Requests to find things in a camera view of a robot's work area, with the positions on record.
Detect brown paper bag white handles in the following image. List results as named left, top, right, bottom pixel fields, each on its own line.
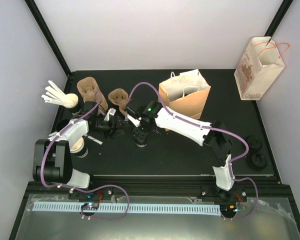
left=158, top=69, right=211, bottom=120

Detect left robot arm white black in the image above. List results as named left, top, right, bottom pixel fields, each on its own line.
left=32, top=102, right=129, bottom=200

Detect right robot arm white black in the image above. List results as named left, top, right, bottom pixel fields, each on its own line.
left=125, top=100, right=236, bottom=202

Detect white wrapped straw on table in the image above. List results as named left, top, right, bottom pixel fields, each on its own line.
left=86, top=135, right=103, bottom=145

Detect stacked brown pulp cup carriers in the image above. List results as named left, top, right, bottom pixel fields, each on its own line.
left=77, top=76, right=108, bottom=115

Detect paper cup holding stirrers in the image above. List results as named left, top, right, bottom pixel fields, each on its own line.
left=64, top=93, right=81, bottom=114

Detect black paper cup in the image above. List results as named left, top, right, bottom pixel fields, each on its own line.
left=55, top=119, right=72, bottom=133

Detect bundle of white wrapped straws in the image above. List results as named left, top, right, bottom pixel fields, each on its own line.
left=41, top=80, right=69, bottom=105

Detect small green circuit board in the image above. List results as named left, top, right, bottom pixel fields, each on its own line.
left=80, top=202, right=99, bottom=211

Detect white printed paper bag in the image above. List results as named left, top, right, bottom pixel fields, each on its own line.
left=234, top=36, right=290, bottom=101

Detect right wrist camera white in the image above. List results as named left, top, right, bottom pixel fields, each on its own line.
left=126, top=114, right=140, bottom=127

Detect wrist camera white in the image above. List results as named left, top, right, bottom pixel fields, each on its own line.
left=103, top=107, right=117, bottom=122
left=126, top=114, right=140, bottom=127

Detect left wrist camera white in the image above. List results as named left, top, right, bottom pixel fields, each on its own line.
left=103, top=107, right=117, bottom=122

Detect black aluminium frame rail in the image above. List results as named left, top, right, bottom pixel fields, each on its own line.
left=27, top=174, right=295, bottom=201

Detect light blue cable duct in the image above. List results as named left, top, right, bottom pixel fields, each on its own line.
left=32, top=201, right=221, bottom=216

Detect left black corner post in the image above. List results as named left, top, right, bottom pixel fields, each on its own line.
left=24, top=0, right=72, bottom=77

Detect black corner post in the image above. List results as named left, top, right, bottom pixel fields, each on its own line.
left=264, top=0, right=294, bottom=37
left=24, top=0, right=72, bottom=77

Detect right black corner post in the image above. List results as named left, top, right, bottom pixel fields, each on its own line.
left=264, top=0, right=294, bottom=37

